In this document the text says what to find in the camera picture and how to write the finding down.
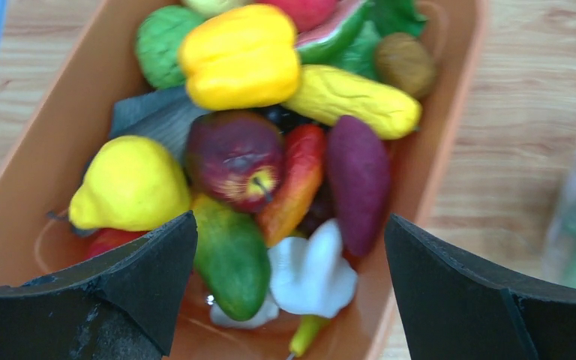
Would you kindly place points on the yellow pear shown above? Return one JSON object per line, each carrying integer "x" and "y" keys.
{"x": 134, "y": 184}

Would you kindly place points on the yellow lemon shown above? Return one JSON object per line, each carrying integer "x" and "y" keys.
{"x": 212, "y": 8}

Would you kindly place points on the white garlic bulb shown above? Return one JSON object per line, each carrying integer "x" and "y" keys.
{"x": 308, "y": 277}

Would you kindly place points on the brown kiwi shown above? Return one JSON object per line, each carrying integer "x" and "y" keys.
{"x": 402, "y": 61}

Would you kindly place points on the green mango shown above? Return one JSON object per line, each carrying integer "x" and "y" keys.
{"x": 231, "y": 258}

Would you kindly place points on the orange red mango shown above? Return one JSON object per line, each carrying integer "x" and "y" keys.
{"x": 303, "y": 176}

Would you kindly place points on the yellow bell pepper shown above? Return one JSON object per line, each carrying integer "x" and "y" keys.
{"x": 243, "y": 58}

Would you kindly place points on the small yellow green chili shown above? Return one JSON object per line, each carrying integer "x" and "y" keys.
{"x": 307, "y": 331}

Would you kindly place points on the watermelon slice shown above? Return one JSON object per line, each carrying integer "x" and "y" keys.
{"x": 335, "y": 34}

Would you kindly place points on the purple sweet potato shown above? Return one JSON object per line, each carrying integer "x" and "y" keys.
{"x": 358, "y": 172}

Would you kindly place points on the green lettuce leaf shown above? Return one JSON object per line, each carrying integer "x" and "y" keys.
{"x": 376, "y": 19}

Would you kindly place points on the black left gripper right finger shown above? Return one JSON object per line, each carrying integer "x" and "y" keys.
{"x": 457, "y": 305}

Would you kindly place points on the yellow corn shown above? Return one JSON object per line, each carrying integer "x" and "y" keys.
{"x": 326, "y": 93}

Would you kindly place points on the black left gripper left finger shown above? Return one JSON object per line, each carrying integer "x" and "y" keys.
{"x": 122, "y": 304}

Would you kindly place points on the green lime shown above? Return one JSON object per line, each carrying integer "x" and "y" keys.
{"x": 158, "y": 38}

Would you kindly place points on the dark red apple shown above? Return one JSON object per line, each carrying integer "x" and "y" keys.
{"x": 236, "y": 157}

